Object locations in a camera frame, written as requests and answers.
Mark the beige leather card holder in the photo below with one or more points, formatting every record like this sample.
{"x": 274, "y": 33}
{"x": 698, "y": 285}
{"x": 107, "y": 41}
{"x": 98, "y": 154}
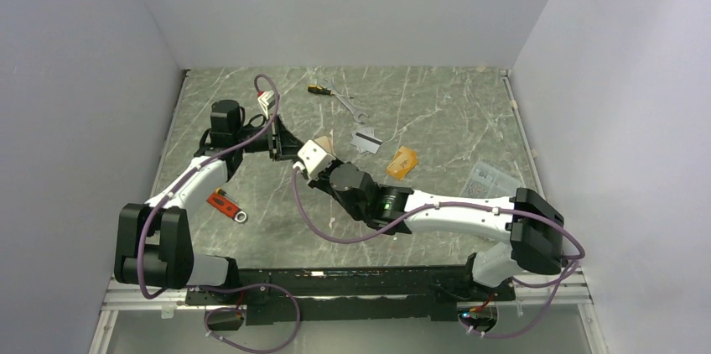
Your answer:
{"x": 326, "y": 143}

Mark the aluminium frame rail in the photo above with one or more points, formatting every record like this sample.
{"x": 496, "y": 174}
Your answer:
{"x": 529, "y": 290}

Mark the black yellow screwdriver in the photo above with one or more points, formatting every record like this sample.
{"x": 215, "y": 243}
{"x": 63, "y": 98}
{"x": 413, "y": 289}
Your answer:
{"x": 319, "y": 90}

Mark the orange credit card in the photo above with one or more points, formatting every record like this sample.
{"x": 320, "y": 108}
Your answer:
{"x": 402, "y": 163}

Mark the red adjustable wrench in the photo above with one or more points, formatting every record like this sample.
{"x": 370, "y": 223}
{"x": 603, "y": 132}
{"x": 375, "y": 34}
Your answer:
{"x": 228, "y": 207}

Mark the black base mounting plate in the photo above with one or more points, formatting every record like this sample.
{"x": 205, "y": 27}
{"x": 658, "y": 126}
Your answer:
{"x": 277, "y": 294}

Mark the clear plastic screw box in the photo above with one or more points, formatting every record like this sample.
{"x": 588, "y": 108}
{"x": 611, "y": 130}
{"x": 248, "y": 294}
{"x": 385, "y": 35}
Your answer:
{"x": 486, "y": 181}

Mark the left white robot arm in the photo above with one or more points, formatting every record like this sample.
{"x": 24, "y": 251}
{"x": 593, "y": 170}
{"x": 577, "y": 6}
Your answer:
{"x": 154, "y": 244}

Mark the orange handled screwdriver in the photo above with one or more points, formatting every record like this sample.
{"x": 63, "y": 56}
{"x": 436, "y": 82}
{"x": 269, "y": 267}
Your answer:
{"x": 221, "y": 192}

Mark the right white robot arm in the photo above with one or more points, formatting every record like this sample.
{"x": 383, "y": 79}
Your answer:
{"x": 526, "y": 230}

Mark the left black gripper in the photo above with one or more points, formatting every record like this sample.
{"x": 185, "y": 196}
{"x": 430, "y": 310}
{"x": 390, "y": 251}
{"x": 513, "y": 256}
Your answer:
{"x": 285, "y": 145}

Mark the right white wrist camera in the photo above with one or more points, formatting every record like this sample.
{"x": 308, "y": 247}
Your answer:
{"x": 312, "y": 160}

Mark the silver credit card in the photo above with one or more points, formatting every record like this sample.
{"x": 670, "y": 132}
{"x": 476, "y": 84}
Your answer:
{"x": 365, "y": 140}

